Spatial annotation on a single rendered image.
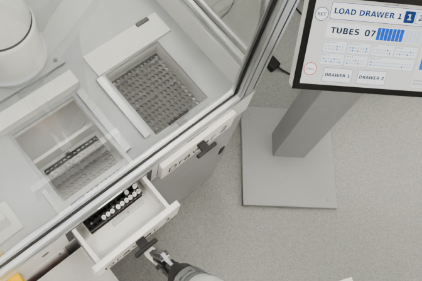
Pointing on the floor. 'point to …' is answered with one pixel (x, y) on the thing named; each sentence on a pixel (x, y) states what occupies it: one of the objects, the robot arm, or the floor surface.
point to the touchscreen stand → (292, 151)
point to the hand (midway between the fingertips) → (154, 255)
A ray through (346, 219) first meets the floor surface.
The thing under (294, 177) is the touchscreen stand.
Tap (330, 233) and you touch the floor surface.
